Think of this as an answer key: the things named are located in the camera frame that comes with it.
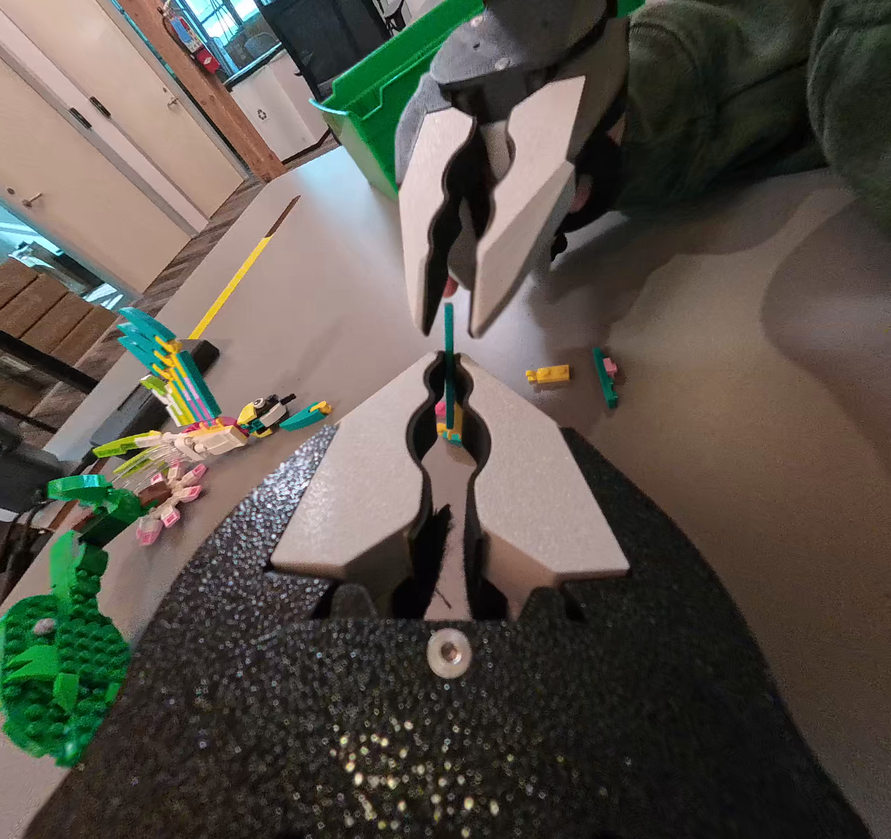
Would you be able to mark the wooden post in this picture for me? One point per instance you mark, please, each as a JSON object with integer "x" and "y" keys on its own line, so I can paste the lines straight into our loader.
{"x": 209, "y": 101}

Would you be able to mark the yellow tape strip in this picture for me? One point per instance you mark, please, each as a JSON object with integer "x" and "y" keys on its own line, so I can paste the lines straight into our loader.
{"x": 230, "y": 282}

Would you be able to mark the teal lego feather yellow clip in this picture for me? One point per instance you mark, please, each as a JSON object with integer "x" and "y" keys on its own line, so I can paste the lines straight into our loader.
{"x": 303, "y": 418}

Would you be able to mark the teal lego bar pink clip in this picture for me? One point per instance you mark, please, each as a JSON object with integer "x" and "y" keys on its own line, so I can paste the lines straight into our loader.
{"x": 605, "y": 383}

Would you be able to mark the black mesh office chair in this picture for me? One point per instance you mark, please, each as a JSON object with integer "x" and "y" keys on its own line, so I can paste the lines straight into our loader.
{"x": 327, "y": 17}

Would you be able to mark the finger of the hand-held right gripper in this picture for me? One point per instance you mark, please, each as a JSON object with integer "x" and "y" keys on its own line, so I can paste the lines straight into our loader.
{"x": 536, "y": 178}
{"x": 421, "y": 226}

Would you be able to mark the red fire extinguisher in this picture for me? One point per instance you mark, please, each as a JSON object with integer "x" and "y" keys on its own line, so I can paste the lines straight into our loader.
{"x": 182, "y": 31}

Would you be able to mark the green lego plant with flower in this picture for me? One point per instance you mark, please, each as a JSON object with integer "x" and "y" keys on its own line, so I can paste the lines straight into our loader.
{"x": 62, "y": 658}

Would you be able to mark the white recycling bin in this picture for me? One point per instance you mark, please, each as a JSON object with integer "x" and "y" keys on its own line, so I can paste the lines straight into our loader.
{"x": 278, "y": 115}

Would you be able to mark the black power brick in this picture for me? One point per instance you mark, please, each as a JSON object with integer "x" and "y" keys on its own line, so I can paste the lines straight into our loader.
{"x": 202, "y": 355}

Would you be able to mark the green plastic bin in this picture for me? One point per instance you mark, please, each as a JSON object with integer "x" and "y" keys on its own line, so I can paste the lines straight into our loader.
{"x": 369, "y": 115}

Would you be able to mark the cardboard box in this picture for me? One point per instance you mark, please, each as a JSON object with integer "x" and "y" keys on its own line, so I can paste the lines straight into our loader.
{"x": 49, "y": 310}

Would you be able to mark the teal pink yellow lego bar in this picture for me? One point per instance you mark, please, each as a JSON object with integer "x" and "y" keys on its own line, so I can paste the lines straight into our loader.
{"x": 449, "y": 338}

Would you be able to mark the person's right hand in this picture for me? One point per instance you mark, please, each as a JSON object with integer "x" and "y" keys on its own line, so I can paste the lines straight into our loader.
{"x": 581, "y": 197}

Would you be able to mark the colourful lego bird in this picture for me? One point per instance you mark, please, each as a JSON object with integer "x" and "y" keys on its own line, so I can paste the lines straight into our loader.
{"x": 202, "y": 442}

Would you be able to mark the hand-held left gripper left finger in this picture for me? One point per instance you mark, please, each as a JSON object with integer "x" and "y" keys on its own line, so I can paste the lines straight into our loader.
{"x": 341, "y": 505}

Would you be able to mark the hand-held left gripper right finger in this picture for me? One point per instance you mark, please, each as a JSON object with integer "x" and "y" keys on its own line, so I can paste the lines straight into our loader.
{"x": 550, "y": 505}

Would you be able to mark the yellow lego plate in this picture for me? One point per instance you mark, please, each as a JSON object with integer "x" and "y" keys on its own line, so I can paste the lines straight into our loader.
{"x": 553, "y": 374}

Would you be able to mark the white door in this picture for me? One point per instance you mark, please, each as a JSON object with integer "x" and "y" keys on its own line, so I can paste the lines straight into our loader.
{"x": 83, "y": 198}
{"x": 104, "y": 52}

